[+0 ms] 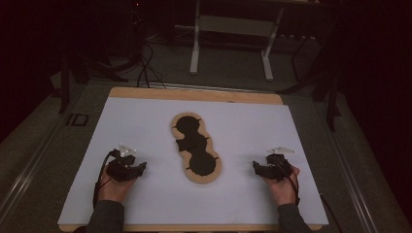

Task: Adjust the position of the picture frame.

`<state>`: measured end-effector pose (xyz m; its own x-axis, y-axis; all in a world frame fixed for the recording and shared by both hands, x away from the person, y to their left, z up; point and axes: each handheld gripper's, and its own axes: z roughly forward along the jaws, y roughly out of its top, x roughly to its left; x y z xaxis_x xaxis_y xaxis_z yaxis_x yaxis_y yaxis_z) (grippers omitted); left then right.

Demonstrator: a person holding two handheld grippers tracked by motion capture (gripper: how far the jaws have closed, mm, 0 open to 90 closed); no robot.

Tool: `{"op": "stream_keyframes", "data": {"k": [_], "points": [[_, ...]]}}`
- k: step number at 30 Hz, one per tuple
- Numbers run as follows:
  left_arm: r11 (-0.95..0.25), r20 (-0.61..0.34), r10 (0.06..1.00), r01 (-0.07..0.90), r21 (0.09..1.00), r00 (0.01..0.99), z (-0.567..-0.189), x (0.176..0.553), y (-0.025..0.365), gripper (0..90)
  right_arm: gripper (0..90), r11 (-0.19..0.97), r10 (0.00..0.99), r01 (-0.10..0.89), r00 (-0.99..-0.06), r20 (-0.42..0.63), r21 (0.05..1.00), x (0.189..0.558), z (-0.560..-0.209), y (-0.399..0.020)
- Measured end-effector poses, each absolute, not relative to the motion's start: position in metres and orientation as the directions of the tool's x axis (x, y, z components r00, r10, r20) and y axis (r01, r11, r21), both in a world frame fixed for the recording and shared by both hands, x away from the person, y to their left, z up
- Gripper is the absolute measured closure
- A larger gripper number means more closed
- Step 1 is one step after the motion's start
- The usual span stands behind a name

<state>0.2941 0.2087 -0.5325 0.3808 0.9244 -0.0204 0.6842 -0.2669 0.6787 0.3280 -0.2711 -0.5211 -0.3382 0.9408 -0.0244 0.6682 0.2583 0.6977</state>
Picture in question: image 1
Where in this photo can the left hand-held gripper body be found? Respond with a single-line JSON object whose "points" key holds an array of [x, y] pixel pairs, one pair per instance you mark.
{"points": [[121, 168]]}

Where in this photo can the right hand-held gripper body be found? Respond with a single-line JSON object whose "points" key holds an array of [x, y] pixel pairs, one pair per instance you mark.
{"points": [[278, 168]]}

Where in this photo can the person's left hand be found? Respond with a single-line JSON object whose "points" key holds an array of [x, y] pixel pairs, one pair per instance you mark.
{"points": [[113, 191]]}

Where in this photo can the person's right hand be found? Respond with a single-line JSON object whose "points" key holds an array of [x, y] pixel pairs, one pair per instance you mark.
{"points": [[283, 192]]}

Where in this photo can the white table mat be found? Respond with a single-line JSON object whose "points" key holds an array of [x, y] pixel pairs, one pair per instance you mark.
{"points": [[246, 129]]}

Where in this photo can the black stand leg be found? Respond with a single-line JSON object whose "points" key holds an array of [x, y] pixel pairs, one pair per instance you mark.
{"points": [[332, 103]]}

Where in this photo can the white metal stand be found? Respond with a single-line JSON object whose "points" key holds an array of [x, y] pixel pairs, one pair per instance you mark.
{"points": [[196, 48]]}

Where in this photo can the metal floor rail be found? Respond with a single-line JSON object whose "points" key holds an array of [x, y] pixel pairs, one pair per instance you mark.
{"points": [[29, 168], [353, 181]]}

